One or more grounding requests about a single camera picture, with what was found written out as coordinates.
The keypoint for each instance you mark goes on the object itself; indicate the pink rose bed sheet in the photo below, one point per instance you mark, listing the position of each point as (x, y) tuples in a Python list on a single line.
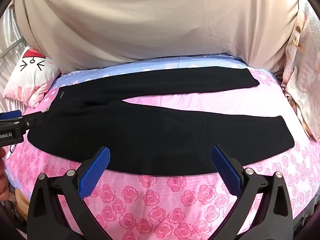
[(162, 205)]

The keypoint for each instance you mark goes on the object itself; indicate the silver satin curtain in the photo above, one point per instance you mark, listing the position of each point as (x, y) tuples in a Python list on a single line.
[(8, 30)]

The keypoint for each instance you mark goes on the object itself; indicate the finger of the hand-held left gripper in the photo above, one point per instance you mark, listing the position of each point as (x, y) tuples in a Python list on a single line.
[(32, 121), (10, 114)]

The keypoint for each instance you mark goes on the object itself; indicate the black pants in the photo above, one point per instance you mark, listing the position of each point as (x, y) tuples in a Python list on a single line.
[(150, 135)]

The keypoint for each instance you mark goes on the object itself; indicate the cat print pillow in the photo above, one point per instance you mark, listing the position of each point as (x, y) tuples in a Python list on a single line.
[(30, 72)]

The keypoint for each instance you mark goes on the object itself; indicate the person's left hand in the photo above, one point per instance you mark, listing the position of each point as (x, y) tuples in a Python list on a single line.
[(3, 185)]

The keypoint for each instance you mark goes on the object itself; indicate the pale floral cloth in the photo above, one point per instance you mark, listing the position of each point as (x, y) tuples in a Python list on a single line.
[(305, 80)]

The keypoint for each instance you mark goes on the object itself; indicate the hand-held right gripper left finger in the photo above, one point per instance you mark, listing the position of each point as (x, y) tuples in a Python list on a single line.
[(96, 170)]

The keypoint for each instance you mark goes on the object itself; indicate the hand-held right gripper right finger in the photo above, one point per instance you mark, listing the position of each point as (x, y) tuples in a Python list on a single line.
[(225, 168)]

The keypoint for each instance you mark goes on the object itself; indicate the grey metal rod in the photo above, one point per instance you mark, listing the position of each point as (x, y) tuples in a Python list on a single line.
[(15, 46)]

